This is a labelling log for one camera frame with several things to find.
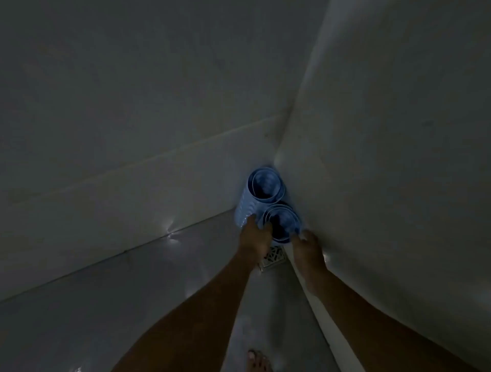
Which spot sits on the person's right hand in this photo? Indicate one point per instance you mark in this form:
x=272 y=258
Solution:
x=308 y=256

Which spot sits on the person's left hand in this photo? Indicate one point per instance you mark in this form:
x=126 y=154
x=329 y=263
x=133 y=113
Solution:
x=255 y=241

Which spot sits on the blue bath mat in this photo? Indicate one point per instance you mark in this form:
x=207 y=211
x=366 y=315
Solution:
x=284 y=220
x=245 y=199

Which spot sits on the person's right forearm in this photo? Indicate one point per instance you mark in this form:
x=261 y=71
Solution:
x=368 y=325

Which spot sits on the person's left forearm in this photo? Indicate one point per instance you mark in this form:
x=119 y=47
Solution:
x=192 y=322

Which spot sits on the square metal floor drain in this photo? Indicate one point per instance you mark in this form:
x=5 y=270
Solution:
x=273 y=258

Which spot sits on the person's foot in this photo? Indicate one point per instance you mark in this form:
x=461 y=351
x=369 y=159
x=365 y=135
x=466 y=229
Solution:
x=259 y=362

